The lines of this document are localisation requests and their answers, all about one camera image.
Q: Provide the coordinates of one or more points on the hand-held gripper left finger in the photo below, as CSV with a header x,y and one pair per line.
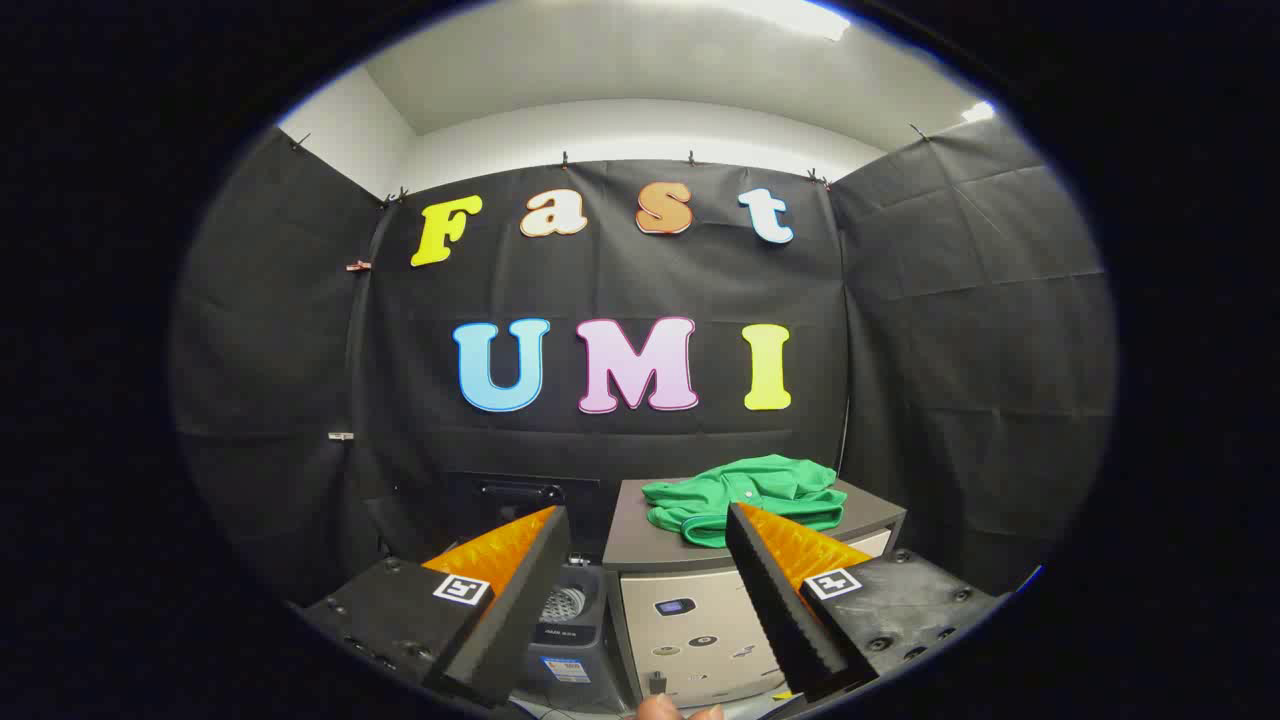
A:
x,y
520,610

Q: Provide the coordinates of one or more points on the green shirt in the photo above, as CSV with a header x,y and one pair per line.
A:
x,y
760,490

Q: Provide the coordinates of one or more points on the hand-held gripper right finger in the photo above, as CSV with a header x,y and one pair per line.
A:
x,y
775,610

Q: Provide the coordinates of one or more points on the row of small black clips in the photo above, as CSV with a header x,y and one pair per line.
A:
x,y
399,194

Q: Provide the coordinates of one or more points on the long ceiling light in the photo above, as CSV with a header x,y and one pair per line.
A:
x,y
800,15

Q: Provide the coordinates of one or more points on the grey cabinet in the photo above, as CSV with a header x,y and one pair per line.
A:
x,y
690,620

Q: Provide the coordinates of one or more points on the grey washing machine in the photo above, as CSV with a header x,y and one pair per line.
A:
x,y
575,640

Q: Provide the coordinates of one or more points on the small ceiling light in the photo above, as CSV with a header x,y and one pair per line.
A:
x,y
978,111

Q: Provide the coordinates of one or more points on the black backdrop cloth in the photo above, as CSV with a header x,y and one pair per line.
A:
x,y
620,280

